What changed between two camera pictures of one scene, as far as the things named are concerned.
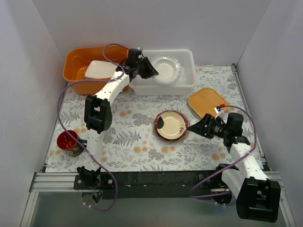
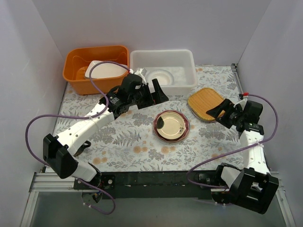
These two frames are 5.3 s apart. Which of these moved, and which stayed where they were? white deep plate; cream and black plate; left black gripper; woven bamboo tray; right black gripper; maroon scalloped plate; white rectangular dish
Moved: right black gripper; white deep plate; left black gripper
Stayed: maroon scalloped plate; cream and black plate; white rectangular dish; woven bamboo tray
